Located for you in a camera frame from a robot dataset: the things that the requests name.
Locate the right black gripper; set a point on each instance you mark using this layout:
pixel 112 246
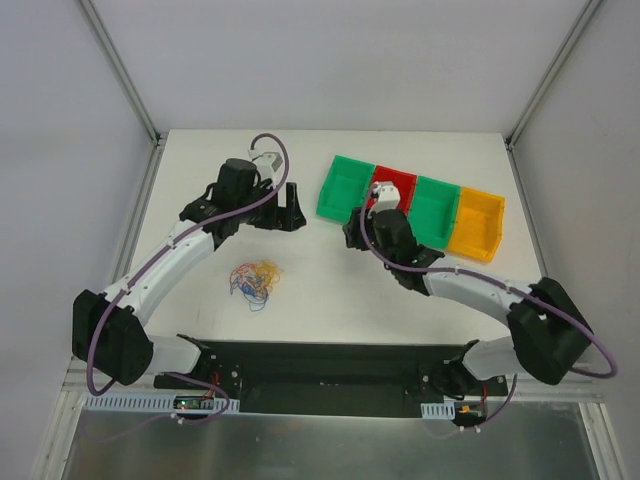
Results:
pixel 357 230

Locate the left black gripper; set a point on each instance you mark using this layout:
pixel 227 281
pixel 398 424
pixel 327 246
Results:
pixel 277 215

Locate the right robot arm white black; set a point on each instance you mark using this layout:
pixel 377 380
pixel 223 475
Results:
pixel 547 333

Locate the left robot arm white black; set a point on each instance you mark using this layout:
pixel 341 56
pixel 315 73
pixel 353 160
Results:
pixel 108 328

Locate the left green plastic bin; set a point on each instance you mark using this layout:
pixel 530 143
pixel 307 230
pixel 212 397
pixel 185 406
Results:
pixel 344 188

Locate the green plastic bin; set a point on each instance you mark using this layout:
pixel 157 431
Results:
pixel 433 211
pixel 344 188

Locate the red plastic bin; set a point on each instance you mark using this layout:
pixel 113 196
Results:
pixel 403 181

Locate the right green plastic bin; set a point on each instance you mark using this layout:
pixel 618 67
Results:
pixel 433 211

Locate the yellow plastic bin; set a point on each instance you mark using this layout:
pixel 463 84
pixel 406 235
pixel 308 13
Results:
pixel 478 225

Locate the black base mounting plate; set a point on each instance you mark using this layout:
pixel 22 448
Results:
pixel 386 381

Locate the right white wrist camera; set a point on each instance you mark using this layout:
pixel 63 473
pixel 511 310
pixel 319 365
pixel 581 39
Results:
pixel 384 196

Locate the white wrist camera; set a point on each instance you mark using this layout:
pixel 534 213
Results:
pixel 384 196
pixel 268 164

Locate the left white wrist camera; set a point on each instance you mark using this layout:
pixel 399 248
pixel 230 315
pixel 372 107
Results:
pixel 268 164

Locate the left aluminium frame post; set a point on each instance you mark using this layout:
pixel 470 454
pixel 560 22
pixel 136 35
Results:
pixel 110 52

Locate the aluminium frame post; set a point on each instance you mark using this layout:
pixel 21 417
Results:
pixel 571 40
pixel 110 52

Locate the right white cable duct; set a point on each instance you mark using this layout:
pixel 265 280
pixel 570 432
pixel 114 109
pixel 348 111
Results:
pixel 438 411

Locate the white cable duct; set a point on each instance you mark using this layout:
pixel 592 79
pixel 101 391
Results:
pixel 438 411
pixel 161 403

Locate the right aluminium frame post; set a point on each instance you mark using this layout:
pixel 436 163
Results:
pixel 571 40

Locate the left white cable duct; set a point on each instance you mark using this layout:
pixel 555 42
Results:
pixel 161 403

